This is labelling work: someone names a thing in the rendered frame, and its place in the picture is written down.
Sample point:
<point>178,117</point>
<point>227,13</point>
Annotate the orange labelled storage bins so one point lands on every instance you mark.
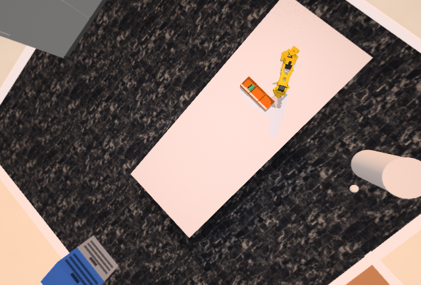
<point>257,93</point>

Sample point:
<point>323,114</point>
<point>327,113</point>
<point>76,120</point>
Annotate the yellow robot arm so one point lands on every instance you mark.
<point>289,58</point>

